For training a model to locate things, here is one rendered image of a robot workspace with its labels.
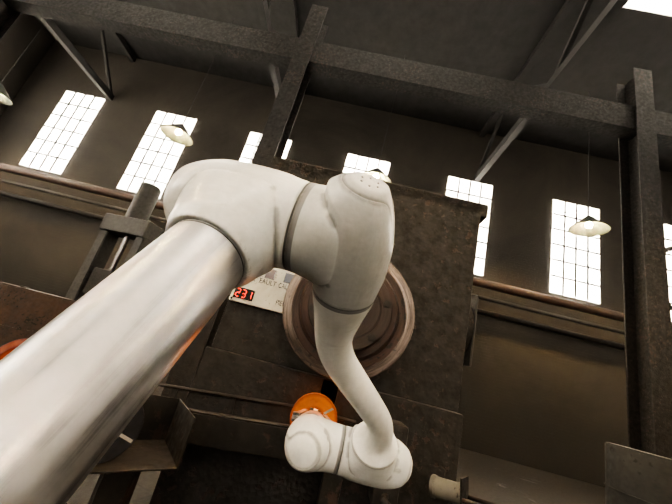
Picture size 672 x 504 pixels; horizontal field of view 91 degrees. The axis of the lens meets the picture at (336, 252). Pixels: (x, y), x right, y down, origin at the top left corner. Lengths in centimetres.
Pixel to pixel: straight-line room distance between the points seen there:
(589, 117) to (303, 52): 424
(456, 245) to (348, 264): 111
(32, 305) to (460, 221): 322
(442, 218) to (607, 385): 804
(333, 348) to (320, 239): 22
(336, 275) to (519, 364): 793
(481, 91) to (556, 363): 578
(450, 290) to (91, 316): 128
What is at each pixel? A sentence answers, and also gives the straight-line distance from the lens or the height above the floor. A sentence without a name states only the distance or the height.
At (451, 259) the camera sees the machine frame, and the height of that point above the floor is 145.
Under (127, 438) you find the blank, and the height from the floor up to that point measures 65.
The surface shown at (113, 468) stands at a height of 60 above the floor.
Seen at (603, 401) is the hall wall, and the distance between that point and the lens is 923.
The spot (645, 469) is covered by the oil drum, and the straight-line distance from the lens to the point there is 346.
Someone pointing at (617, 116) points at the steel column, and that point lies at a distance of 648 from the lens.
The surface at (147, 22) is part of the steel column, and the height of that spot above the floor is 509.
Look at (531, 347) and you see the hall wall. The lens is 847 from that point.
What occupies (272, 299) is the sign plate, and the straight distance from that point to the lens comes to 134.
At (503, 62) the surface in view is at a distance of 871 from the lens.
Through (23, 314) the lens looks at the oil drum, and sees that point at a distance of 357.
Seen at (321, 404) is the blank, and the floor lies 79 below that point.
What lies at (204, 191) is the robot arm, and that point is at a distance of 43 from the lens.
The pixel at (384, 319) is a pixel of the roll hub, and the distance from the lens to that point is 111.
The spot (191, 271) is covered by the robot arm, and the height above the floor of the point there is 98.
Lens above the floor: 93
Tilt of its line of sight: 18 degrees up
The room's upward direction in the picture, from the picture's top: 15 degrees clockwise
